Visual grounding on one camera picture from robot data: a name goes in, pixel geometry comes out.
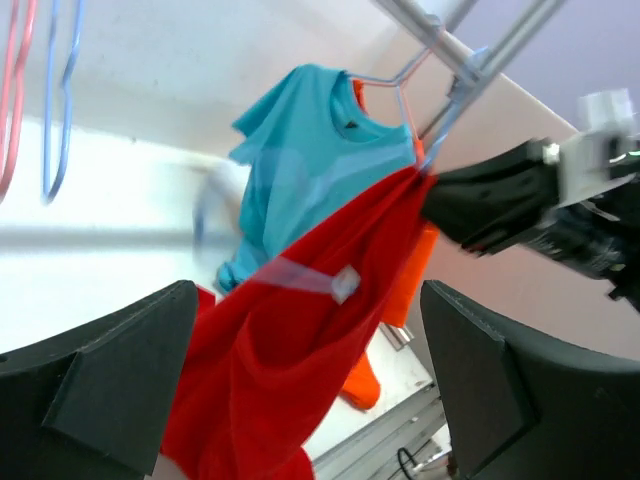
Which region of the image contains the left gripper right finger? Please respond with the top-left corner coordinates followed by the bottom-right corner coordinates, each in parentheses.
top-left (420, 280), bottom-right (639, 480)

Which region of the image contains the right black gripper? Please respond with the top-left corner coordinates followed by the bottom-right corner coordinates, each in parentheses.
top-left (421, 139), bottom-right (559, 256)

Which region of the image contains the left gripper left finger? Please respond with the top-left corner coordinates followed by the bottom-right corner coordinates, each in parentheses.
top-left (1, 280), bottom-right (198, 480)

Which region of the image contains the red t shirt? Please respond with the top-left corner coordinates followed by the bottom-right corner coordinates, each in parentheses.
top-left (161, 167), bottom-right (434, 479)

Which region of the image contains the blue wire hanger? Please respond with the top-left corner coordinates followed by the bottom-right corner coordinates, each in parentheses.
top-left (192, 47), bottom-right (489, 296)
top-left (40, 0), bottom-right (85, 206)

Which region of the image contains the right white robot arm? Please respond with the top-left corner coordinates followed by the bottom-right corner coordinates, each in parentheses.
top-left (421, 140), bottom-right (639, 307)

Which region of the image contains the pink hanger holding shirt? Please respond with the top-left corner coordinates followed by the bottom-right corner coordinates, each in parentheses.
top-left (349, 47), bottom-right (430, 165)

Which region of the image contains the orange t shirt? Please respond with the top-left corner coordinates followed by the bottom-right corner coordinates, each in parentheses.
top-left (340, 79), bottom-right (441, 412)

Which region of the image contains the light blue t shirt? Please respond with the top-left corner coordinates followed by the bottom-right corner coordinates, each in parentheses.
top-left (217, 64), bottom-right (416, 292)

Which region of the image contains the aluminium right frame post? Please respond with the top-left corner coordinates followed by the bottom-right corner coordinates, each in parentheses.
top-left (421, 0), bottom-right (565, 139)

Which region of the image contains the aluminium front rail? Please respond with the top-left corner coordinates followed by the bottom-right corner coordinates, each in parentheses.
top-left (313, 383), bottom-right (446, 480)

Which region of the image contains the aluminium rail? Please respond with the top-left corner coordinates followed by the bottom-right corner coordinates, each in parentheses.
top-left (313, 383), bottom-right (446, 480)
top-left (369, 0), bottom-right (489, 98)

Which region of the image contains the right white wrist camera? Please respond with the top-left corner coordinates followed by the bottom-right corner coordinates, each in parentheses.
top-left (543, 89), bottom-right (639, 208)

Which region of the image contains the aluminium top rail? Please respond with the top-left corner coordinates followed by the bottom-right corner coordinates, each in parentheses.
top-left (369, 0), bottom-right (489, 98)

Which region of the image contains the pink wire hanger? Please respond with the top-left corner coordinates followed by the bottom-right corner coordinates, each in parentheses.
top-left (1, 0), bottom-right (38, 200)

